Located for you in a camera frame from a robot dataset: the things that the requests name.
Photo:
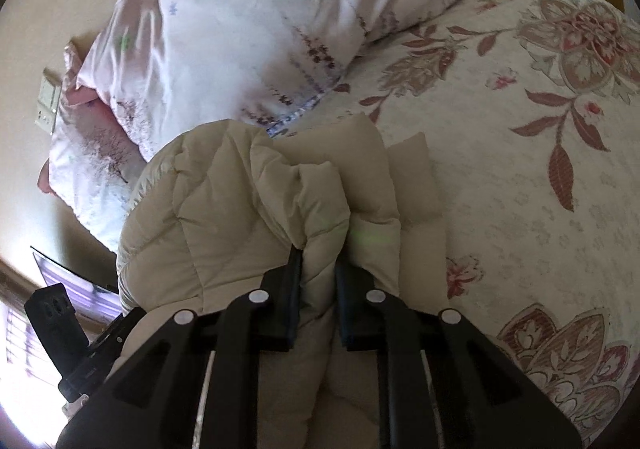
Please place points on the cream quilted down jacket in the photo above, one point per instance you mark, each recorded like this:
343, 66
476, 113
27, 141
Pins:
222, 204

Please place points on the lavender print pillow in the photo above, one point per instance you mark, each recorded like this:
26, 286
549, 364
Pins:
166, 66

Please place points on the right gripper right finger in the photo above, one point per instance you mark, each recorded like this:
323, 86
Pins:
441, 382

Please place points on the white pink floral pillow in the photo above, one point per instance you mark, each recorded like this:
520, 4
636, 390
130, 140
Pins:
92, 167

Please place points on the white wall switch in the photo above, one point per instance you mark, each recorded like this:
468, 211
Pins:
49, 96

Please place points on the floral bed sheet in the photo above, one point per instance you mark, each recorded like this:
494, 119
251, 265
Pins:
530, 109

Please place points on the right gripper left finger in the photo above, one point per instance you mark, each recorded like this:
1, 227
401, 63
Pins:
195, 370

